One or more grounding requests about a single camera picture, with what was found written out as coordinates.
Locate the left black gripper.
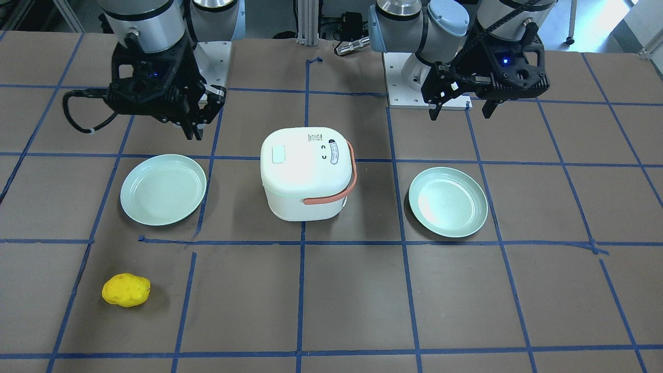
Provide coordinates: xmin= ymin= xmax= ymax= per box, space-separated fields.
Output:
xmin=422 ymin=34 xmax=550 ymax=121

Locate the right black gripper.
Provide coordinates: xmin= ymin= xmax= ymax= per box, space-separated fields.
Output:
xmin=106 ymin=39 xmax=227 ymax=141

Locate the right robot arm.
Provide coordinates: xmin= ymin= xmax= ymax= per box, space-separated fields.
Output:
xmin=99 ymin=1 xmax=246 ymax=141

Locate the white rice cooker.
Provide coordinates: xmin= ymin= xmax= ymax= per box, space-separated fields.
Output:
xmin=260 ymin=127 xmax=358 ymax=222

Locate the green plate near lemon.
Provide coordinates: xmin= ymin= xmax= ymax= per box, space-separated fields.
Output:
xmin=119 ymin=154 xmax=208 ymax=226

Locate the green plate far side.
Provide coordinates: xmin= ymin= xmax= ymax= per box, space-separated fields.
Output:
xmin=408 ymin=167 xmax=488 ymax=238

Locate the yellow toy lemon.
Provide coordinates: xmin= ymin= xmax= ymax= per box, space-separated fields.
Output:
xmin=101 ymin=273 xmax=151 ymax=308

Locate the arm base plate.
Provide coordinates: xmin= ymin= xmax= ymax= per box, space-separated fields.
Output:
xmin=195 ymin=41 xmax=233 ymax=87
xmin=382 ymin=52 xmax=473 ymax=111

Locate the aluminium frame post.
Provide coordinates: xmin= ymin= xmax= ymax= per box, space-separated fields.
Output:
xmin=295 ymin=0 xmax=320 ymax=49

